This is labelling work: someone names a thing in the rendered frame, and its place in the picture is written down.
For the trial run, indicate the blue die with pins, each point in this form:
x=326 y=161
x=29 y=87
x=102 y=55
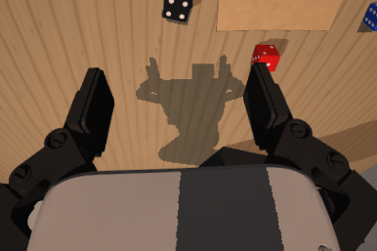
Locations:
x=371 y=17

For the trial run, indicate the red die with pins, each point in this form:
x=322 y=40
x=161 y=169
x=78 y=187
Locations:
x=266 y=54

